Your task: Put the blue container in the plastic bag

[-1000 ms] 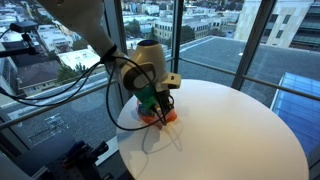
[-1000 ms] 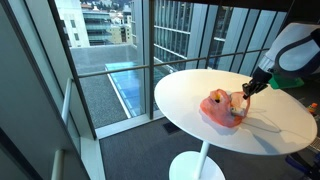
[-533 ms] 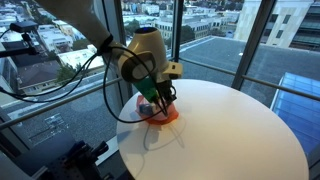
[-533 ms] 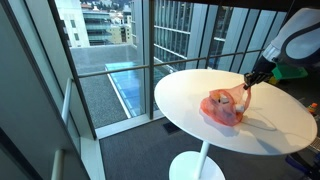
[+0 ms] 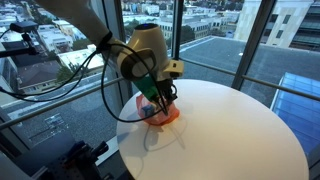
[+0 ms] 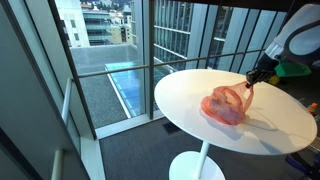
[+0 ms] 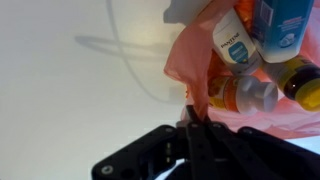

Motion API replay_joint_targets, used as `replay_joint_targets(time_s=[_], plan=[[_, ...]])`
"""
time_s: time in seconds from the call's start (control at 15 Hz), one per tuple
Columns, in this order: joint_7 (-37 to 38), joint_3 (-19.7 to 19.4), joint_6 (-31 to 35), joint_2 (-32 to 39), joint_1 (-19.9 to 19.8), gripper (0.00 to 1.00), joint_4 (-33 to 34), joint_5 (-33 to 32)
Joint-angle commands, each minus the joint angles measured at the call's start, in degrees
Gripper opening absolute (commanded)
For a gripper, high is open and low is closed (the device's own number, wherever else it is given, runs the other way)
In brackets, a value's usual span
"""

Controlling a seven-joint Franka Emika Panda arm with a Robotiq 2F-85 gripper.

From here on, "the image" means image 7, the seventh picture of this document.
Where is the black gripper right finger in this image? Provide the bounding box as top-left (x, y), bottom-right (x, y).
top-left (199, 115), bottom-right (320, 180)

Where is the dark bottle with yellow cap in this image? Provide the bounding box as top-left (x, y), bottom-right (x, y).
top-left (263, 54), bottom-right (320, 113)

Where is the white Pantene shampoo bottle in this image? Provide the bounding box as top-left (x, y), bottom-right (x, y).
top-left (212, 8), bottom-right (263, 76)

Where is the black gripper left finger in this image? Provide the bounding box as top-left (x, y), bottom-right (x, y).
top-left (91, 105), bottom-right (214, 180)

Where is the orange label bottle white cap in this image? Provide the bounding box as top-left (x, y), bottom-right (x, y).
top-left (207, 74), bottom-right (279, 116)

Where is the orange plastic bag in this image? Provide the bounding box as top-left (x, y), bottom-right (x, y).
top-left (163, 0), bottom-right (320, 140)

